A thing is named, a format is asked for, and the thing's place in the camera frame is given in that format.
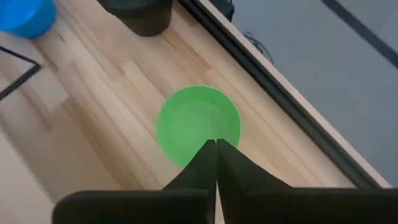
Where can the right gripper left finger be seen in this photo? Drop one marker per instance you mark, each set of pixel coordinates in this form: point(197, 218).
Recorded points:
point(199, 180)

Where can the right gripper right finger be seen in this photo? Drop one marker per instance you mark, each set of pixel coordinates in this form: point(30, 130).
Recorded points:
point(242, 186)

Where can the green plastic mini bowl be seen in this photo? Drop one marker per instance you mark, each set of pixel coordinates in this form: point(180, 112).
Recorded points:
point(192, 118)

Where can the blue plastic mini bowl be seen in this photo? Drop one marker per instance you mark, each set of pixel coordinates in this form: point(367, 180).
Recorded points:
point(25, 15)

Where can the artificial plant in black pot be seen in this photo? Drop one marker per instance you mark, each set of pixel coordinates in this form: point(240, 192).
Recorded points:
point(140, 18)

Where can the black aluminium rig frame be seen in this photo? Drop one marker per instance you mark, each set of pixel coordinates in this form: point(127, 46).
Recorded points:
point(273, 85)

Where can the black post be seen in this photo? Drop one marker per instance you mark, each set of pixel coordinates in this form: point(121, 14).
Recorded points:
point(222, 9)

